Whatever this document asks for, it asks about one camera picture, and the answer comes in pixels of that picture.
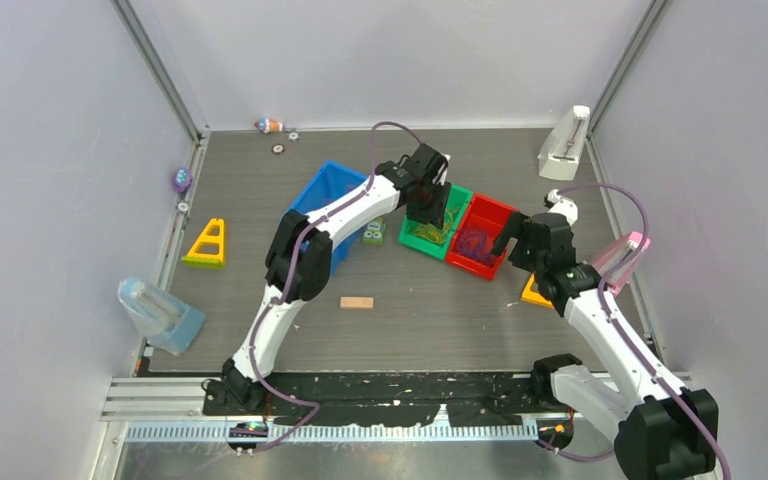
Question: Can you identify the green owl tile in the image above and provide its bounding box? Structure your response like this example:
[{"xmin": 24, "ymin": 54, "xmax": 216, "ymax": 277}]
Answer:
[{"xmin": 362, "ymin": 217, "xmax": 386, "ymax": 245}]

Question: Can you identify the yellow triangle toy left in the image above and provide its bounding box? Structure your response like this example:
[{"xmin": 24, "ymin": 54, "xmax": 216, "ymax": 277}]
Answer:
[{"xmin": 181, "ymin": 218, "xmax": 226, "ymax": 269}]

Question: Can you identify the yellow triangle toy right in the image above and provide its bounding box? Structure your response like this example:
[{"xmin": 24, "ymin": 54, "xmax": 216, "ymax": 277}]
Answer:
[{"xmin": 520, "ymin": 274, "xmax": 554, "ymax": 309}]

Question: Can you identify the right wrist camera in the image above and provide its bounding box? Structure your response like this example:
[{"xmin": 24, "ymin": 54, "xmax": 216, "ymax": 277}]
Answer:
[{"xmin": 544, "ymin": 189, "xmax": 579, "ymax": 226}]

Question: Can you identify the white metronome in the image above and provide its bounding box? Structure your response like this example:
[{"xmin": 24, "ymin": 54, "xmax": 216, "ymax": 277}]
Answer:
[{"xmin": 538, "ymin": 105, "xmax": 591, "ymax": 181}]

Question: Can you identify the red plastic bin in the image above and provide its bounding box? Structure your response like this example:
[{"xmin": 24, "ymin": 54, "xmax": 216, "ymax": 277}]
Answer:
[{"xmin": 444, "ymin": 193, "xmax": 514, "ymax": 281}]

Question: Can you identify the purple string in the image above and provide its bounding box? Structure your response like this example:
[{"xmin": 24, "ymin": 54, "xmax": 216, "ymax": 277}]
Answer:
[{"xmin": 456, "ymin": 228, "xmax": 499, "ymax": 265}]

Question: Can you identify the yellow triangle toy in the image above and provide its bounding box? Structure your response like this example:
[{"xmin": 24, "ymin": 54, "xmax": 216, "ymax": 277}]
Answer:
[
  {"xmin": 181, "ymin": 218, "xmax": 226, "ymax": 269},
  {"xmin": 520, "ymin": 274, "xmax": 554, "ymax": 309}
]

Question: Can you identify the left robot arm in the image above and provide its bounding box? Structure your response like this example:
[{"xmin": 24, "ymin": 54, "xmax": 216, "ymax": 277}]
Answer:
[{"xmin": 221, "ymin": 143, "xmax": 451, "ymax": 414}]

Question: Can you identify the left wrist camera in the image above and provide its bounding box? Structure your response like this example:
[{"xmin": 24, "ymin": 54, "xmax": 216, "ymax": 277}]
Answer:
[{"xmin": 439, "ymin": 154, "xmax": 451, "ymax": 175}]

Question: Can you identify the wooden block centre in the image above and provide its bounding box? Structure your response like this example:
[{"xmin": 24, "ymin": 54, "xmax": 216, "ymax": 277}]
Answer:
[{"xmin": 339, "ymin": 296, "xmax": 374, "ymax": 310}]

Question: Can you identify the yellow orange string bundle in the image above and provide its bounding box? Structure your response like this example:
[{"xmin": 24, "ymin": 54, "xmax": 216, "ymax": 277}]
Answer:
[{"xmin": 410, "ymin": 208, "xmax": 461, "ymax": 246}]

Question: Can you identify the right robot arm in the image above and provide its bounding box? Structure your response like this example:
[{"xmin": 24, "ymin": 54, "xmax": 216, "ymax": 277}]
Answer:
[{"xmin": 492, "ymin": 211, "xmax": 719, "ymax": 479}]

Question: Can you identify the purple round toy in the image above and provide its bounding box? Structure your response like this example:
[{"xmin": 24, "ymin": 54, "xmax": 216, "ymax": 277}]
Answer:
[{"xmin": 172, "ymin": 167, "xmax": 193, "ymax": 194}]

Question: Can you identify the pink metronome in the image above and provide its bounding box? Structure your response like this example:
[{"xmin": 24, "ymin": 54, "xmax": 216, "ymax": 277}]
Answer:
[{"xmin": 588, "ymin": 231, "xmax": 651, "ymax": 297}]

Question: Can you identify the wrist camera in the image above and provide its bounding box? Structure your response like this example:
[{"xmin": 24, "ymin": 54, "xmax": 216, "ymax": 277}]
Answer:
[
  {"xmin": 544, "ymin": 189, "xmax": 579, "ymax": 226},
  {"xmin": 439, "ymin": 154, "xmax": 451, "ymax": 175}
]

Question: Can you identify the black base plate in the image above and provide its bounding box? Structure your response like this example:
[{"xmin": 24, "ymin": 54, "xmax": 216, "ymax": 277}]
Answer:
[{"xmin": 201, "ymin": 372, "xmax": 573, "ymax": 429}]

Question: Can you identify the blue plastic bin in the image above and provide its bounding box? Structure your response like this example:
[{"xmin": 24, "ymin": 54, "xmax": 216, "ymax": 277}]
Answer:
[{"xmin": 288, "ymin": 160, "xmax": 368, "ymax": 275}]

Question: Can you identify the green plastic bin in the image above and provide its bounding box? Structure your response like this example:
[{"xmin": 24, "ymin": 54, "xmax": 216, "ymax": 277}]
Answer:
[{"xmin": 398, "ymin": 185, "xmax": 473, "ymax": 260}]

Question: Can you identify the clear plastic bottle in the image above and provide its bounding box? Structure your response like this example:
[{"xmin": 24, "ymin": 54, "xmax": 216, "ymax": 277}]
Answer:
[{"xmin": 117, "ymin": 277, "xmax": 206, "ymax": 356}]

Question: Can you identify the small figurine toy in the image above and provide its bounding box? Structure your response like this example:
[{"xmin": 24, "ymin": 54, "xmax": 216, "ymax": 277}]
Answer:
[{"xmin": 253, "ymin": 118, "xmax": 284, "ymax": 134}]

